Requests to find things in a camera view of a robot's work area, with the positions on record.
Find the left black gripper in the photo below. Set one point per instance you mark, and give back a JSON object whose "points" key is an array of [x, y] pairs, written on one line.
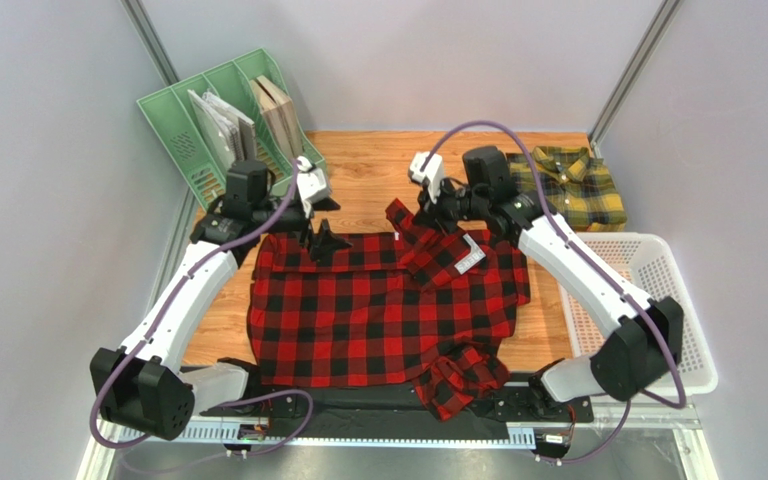
{"points": [[326, 242]]}

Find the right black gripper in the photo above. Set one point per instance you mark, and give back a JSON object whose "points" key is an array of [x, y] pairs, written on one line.
{"points": [[438, 214]]}

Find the red black plaid shirt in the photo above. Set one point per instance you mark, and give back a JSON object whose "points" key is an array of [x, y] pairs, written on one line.
{"points": [[411, 305]]}

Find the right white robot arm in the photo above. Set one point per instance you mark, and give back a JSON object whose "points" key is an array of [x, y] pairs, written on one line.
{"points": [[643, 336]]}

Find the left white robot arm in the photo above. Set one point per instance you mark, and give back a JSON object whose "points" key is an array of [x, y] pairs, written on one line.
{"points": [[140, 384]]}

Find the brown books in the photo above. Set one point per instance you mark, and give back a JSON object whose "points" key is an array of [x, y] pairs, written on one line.
{"points": [[278, 110]]}

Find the yellow plaid folded shirt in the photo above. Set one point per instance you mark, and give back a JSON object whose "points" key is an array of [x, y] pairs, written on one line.
{"points": [[577, 184]]}

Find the grey spiral notebooks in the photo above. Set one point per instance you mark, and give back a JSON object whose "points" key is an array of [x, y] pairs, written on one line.
{"points": [[229, 133]]}

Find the green file organizer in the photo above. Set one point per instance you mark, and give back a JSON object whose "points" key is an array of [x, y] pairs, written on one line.
{"points": [[172, 117]]}

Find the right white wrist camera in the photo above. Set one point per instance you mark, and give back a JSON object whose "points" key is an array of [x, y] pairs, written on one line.
{"points": [[427, 170]]}

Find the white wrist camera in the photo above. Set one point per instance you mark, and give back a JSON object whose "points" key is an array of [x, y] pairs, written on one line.
{"points": [[312, 182], [427, 170]]}

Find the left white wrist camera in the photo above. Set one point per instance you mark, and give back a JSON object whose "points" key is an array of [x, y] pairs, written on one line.
{"points": [[312, 182]]}

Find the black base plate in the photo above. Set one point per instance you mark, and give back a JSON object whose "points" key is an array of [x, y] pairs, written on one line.
{"points": [[394, 412]]}

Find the aluminium frame rail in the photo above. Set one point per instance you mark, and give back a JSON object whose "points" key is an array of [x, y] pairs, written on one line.
{"points": [[637, 441]]}

